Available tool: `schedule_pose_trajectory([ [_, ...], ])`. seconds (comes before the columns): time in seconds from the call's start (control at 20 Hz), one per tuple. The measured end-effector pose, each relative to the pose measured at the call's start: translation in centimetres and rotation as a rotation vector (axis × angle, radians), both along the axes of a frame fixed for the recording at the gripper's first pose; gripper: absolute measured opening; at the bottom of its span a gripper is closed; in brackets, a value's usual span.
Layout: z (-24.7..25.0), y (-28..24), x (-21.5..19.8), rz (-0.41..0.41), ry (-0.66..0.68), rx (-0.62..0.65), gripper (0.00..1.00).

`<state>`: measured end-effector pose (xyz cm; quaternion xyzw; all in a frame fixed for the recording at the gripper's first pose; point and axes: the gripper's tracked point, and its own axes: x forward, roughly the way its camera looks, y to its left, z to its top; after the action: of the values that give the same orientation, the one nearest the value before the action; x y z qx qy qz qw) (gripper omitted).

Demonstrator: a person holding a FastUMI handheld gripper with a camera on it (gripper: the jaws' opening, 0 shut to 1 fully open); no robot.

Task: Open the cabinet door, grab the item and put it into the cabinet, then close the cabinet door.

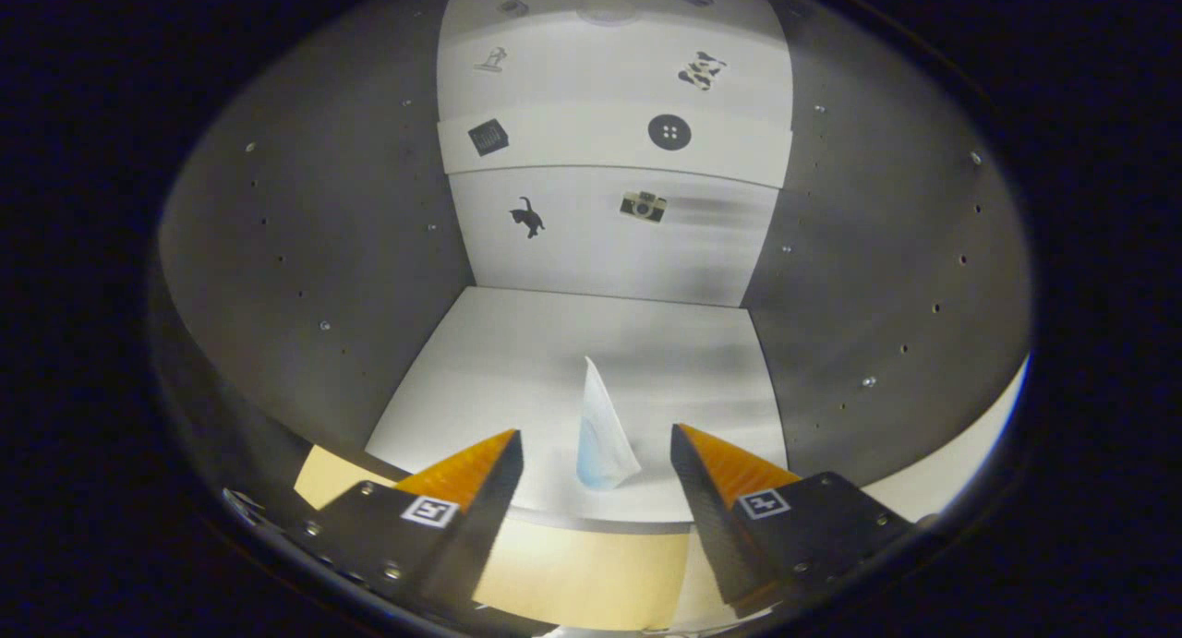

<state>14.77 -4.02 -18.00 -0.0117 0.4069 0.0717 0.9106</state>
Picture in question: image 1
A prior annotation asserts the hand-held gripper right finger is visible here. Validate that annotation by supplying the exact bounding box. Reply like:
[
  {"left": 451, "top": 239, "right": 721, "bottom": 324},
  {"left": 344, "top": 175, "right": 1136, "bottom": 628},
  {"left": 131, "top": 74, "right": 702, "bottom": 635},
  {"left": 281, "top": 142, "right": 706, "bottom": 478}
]
[{"left": 670, "top": 423, "right": 920, "bottom": 619}]

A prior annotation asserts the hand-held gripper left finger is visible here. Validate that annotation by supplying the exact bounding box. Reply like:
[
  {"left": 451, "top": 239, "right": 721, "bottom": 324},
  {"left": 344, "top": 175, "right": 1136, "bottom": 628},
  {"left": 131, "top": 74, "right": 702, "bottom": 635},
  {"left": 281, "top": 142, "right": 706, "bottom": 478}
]
[{"left": 277, "top": 427, "right": 525, "bottom": 611}]

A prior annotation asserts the white blue folded mask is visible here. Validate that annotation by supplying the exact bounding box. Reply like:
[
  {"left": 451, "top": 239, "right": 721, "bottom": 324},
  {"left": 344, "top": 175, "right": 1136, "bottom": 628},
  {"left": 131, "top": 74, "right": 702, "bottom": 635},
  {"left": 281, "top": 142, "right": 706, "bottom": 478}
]
[{"left": 576, "top": 356, "right": 643, "bottom": 491}]

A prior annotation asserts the white cabinet shelf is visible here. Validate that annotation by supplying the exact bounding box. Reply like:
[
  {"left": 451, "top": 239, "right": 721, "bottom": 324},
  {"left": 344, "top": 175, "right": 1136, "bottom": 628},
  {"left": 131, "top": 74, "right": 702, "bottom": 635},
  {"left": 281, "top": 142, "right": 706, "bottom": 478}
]
[
  {"left": 365, "top": 285, "right": 790, "bottom": 525},
  {"left": 437, "top": 101, "right": 795, "bottom": 189}
]

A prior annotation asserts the dark grey cabinet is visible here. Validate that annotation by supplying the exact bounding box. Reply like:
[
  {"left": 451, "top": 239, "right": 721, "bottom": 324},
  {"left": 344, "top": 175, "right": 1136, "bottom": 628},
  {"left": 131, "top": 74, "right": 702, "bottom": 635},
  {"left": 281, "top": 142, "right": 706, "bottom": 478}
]
[{"left": 152, "top": 0, "right": 1033, "bottom": 537}]

